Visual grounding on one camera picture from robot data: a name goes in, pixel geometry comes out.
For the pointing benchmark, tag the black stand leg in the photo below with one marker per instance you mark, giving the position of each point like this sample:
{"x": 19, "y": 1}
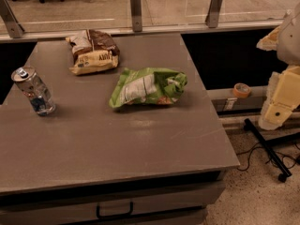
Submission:
{"x": 268, "y": 147}

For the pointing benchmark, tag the middle metal glass bracket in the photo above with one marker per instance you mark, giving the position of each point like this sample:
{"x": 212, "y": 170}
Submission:
{"x": 136, "y": 15}

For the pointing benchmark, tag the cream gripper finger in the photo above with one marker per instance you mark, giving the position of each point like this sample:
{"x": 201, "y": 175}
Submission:
{"x": 282, "y": 98}
{"x": 270, "y": 41}

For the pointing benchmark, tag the black drawer handle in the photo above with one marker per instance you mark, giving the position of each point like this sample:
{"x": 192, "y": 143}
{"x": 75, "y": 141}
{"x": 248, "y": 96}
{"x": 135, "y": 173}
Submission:
{"x": 115, "y": 210}

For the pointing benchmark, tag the grey cabinet drawer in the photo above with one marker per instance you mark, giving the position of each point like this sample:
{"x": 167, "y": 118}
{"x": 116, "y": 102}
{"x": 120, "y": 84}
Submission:
{"x": 180, "y": 205}

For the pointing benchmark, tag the right metal glass bracket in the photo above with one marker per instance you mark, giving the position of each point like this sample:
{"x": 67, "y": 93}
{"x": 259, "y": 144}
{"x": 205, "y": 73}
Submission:
{"x": 213, "y": 13}

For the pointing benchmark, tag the green chip bag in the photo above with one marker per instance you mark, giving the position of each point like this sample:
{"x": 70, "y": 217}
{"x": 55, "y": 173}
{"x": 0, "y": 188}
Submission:
{"x": 150, "y": 85}

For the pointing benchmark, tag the brown chip bag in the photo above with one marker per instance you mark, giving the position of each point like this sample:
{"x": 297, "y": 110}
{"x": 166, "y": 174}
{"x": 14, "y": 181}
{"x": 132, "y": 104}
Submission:
{"x": 93, "y": 51}

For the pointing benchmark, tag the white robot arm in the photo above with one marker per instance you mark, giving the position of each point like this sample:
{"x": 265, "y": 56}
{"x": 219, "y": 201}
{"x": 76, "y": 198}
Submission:
{"x": 288, "y": 50}

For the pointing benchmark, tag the left metal glass bracket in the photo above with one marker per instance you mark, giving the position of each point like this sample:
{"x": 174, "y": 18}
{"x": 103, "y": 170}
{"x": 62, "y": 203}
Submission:
{"x": 13, "y": 27}

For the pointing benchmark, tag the metal glass bracket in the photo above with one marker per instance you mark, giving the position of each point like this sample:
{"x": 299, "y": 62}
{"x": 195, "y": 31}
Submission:
{"x": 13, "y": 27}
{"x": 136, "y": 15}
{"x": 213, "y": 13}

